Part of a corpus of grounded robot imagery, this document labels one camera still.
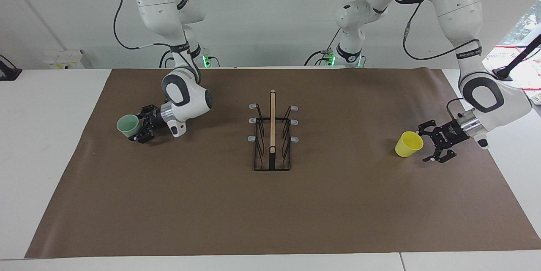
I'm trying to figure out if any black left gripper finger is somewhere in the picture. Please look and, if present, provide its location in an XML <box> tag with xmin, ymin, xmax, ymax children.
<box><xmin>418</xmin><ymin>120</ymin><xmax>440</xmax><ymax>136</ymax></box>
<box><xmin>424</xmin><ymin>146</ymin><xmax>457</xmax><ymax>164</ymax></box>

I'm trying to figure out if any pale green plastic cup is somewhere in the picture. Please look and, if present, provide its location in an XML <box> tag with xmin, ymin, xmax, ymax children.
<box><xmin>117</xmin><ymin>114</ymin><xmax>141</xmax><ymax>138</ymax></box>

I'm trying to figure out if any yellow plastic cup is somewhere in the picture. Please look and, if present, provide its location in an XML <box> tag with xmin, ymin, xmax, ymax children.
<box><xmin>395</xmin><ymin>131</ymin><xmax>424</xmax><ymax>158</ymax></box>

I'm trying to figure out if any brown paper table mat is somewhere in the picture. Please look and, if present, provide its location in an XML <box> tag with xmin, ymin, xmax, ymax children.
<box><xmin>25</xmin><ymin>67</ymin><xmax>541</xmax><ymax>259</ymax></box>

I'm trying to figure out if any red white patterned sheet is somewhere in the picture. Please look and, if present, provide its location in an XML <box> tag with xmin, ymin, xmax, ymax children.
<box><xmin>482</xmin><ymin>45</ymin><xmax>541</xmax><ymax>92</ymax></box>

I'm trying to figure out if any black tripod stand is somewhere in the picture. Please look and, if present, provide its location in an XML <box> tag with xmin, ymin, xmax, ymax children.
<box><xmin>492</xmin><ymin>34</ymin><xmax>541</xmax><ymax>82</ymax></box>

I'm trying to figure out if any small black stand foot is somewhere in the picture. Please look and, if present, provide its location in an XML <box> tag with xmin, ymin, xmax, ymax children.
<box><xmin>0</xmin><ymin>55</ymin><xmax>22</xmax><ymax>81</ymax></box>

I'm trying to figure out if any black right base cable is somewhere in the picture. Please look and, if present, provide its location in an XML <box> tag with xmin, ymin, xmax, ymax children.
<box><xmin>159</xmin><ymin>48</ymin><xmax>220</xmax><ymax>68</ymax></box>

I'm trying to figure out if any black base cable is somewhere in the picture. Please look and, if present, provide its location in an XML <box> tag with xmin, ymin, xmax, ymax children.
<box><xmin>304</xmin><ymin>28</ymin><xmax>366</xmax><ymax>68</ymax></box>
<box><xmin>159</xmin><ymin>48</ymin><xmax>220</xmax><ymax>68</ymax></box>

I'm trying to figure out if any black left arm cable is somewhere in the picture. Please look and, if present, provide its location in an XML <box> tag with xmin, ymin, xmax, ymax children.
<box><xmin>402</xmin><ymin>3</ymin><xmax>482</xmax><ymax>61</ymax></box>

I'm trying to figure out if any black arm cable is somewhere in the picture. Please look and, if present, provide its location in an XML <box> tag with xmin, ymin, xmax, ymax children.
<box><xmin>112</xmin><ymin>0</ymin><xmax>180</xmax><ymax>50</ymax></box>
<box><xmin>402</xmin><ymin>3</ymin><xmax>482</xmax><ymax>61</ymax></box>

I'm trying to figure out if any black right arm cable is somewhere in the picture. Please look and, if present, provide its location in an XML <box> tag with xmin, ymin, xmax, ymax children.
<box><xmin>112</xmin><ymin>0</ymin><xmax>180</xmax><ymax>50</ymax></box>

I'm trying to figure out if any white wall socket box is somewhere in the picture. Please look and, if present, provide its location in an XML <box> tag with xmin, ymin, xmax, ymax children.
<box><xmin>44</xmin><ymin>49</ymin><xmax>92</xmax><ymax>70</ymax></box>

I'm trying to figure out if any black wire cup rack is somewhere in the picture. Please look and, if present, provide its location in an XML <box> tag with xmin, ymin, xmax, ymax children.
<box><xmin>248</xmin><ymin>89</ymin><xmax>299</xmax><ymax>172</ymax></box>

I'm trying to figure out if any black left base cable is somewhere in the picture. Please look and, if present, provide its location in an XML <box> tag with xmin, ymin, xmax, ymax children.
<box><xmin>304</xmin><ymin>28</ymin><xmax>366</xmax><ymax>68</ymax></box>

